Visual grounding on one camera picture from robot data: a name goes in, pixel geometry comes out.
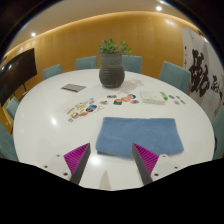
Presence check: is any white calligraphy folding screen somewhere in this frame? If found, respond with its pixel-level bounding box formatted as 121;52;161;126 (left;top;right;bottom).
180;27;224;123

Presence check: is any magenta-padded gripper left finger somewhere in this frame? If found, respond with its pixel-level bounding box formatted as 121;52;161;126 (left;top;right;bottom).
42;142;92;185

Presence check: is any flat white box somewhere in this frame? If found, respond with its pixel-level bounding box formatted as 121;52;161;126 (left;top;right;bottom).
139;90;167;106

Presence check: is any potted plant in grey pot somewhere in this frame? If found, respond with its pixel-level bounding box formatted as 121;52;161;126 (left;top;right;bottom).
97;38;134;89

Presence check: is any group of teal chairs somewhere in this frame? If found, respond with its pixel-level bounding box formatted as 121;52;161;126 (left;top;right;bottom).
0;54;224;163

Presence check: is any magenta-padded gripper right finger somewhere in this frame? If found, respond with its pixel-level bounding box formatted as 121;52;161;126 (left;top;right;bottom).
131;143;183;186

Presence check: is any blue towel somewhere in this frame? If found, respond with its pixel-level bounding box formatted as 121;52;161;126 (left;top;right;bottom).
95;116;185;160

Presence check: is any black wall screen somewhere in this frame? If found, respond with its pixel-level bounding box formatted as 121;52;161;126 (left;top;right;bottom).
0;47;38;107

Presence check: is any white sheet of colourful stickers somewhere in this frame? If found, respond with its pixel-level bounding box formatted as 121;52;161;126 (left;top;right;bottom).
64;97;108;124

